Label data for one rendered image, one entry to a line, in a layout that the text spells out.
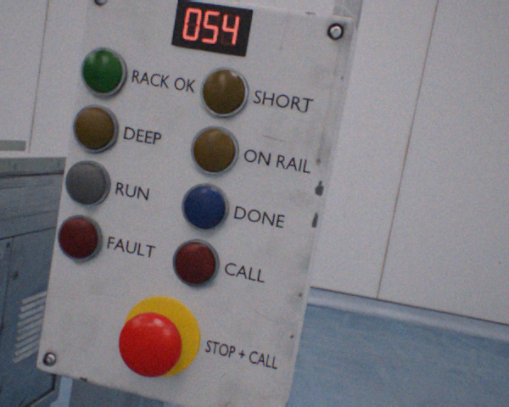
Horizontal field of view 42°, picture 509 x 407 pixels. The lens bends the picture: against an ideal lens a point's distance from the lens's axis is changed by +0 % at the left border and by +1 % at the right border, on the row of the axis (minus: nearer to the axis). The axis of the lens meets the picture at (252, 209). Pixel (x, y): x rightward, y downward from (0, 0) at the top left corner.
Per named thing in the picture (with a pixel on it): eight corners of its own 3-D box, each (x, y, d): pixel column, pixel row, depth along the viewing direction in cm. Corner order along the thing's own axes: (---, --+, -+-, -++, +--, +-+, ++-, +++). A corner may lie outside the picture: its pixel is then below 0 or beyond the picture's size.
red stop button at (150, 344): (170, 388, 40) (181, 324, 40) (109, 372, 41) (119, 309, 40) (192, 365, 45) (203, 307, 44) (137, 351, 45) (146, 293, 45)
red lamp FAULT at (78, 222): (92, 264, 43) (98, 221, 43) (53, 254, 44) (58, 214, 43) (97, 261, 44) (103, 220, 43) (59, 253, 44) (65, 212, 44)
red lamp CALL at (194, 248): (210, 290, 41) (217, 247, 41) (169, 281, 42) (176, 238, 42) (214, 287, 42) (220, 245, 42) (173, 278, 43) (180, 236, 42)
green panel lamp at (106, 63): (117, 96, 42) (123, 52, 41) (76, 89, 42) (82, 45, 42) (122, 97, 42) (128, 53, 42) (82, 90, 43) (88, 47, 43)
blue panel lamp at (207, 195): (220, 234, 41) (227, 190, 41) (177, 225, 42) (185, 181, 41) (223, 232, 42) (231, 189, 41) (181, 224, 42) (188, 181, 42)
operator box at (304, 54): (276, 435, 42) (355, 17, 39) (34, 370, 45) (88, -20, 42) (292, 400, 48) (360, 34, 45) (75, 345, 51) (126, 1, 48)
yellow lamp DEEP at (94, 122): (109, 153, 42) (114, 109, 42) (69, 145, 43) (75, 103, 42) (114, 153, 43) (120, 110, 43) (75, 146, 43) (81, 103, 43)
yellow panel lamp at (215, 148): (230, 176, 41) (237, 131, 40) (187, 168, 41) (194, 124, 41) (232, 175, 41) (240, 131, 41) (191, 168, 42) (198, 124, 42)
